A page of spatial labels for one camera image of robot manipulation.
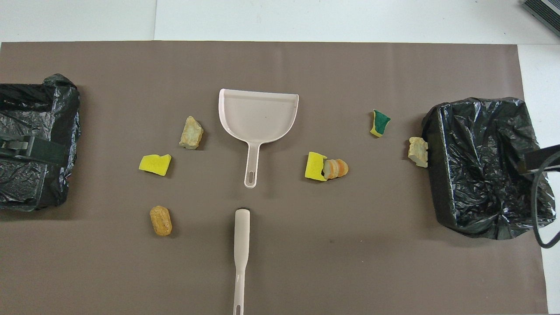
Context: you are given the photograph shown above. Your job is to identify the bin lined with black bag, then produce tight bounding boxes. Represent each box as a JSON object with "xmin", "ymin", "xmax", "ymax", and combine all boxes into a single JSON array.
[
  {"xmin": 418, "ymin": 97, "xmax": 557, "ymax": 240},
  {"xmin": 0, "ymin": 73, "xmax": 81, "ymax": 212}
]

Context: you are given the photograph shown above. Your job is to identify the beige sponge chunk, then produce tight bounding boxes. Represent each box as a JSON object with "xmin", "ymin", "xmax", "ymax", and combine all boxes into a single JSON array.
[
  {"xmin": 179, "ymin": 115, "xmax": 204, "ymax": 150},
  {"xmin": 408, "ymin": 136, "xmax": 429, "ymax": 168}
]

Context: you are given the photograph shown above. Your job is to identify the green and yellow sponge piece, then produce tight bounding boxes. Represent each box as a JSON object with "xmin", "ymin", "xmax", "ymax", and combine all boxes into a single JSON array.
[{"xmin": 370, "ymin": 109, "xmax": 392, "ymax": 138}]

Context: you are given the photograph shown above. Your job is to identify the plain yellow sponge piece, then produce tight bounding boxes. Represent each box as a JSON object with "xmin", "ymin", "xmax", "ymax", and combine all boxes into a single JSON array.
[
  {"xmin": 304, "ymin": 151, "xmax": 328, "ymax": 182},
  {"xmin": 139, "ymin": 154, "xmax": 172, "ymax": 177}
]

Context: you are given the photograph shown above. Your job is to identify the pink handled hand brush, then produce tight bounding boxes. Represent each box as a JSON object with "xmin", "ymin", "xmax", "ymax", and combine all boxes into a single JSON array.
[{"xmin": 233, "ymin": 207, "xmax": 251, "ymax": 315}]

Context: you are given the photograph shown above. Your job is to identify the grey ribbed device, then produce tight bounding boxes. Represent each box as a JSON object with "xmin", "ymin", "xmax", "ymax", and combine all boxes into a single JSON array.
[{"xmin": 521, "ymin": 0, "xmax": 560, "ymax": 38}]

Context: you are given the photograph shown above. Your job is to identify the brown paper table mat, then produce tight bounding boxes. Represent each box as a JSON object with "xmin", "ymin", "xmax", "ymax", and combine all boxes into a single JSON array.
[{"xmin": 0, "ymin": 41, "xmax": 550, "ymax": 315}]

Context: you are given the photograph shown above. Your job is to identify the orange striped sponge chunk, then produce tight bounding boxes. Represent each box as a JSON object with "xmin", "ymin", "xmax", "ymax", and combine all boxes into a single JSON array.
[{"xmin": 323, "ymin": 158, "xmax": 350, "ymax": 180}]

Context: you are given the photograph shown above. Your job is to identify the brown bread shaped sponge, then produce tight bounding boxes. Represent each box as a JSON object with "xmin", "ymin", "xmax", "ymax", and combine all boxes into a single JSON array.
[{"xmin": 149, "ymin": 206, "xmax": 173, "ymax": 237}]

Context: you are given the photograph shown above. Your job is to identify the pink plastic dustpan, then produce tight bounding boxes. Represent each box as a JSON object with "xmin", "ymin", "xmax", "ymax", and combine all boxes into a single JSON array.
[{"xmin": 218, "ymin": 88, "xmax": 300, "ymax": 189}]

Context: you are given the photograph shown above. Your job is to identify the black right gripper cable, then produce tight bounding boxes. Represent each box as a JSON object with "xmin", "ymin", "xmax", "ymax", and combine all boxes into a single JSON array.
[{"xmin": 530, "ymin": 151, "xmax": 560, "ymax": 249}]

